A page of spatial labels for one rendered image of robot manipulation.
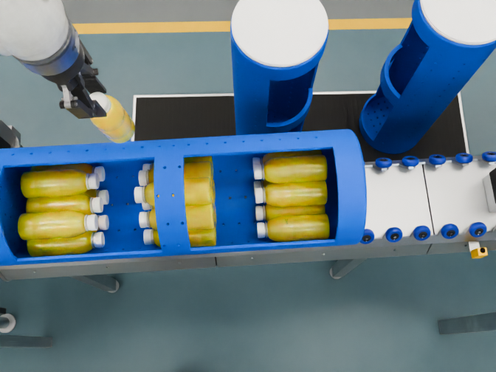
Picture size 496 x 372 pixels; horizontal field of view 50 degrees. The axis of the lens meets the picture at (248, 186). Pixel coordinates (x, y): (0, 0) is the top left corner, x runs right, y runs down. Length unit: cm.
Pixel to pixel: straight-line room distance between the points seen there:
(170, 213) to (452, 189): 81
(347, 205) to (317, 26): 60
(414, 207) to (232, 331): 111
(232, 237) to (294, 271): 102
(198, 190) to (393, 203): 57
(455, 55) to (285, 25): 51
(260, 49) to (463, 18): 59
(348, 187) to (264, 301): 124
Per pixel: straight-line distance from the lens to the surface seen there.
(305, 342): 236
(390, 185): 154
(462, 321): 224
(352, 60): 277
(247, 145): 123
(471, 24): 171
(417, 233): 148
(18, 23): 68
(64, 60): 79
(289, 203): 133
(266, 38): 156
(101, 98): 104
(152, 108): 247
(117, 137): 114
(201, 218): 127
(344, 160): 121
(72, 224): 133
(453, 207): 158
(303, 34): 157
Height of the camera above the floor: 235
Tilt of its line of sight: 73 degrees down
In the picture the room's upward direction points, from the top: straight up
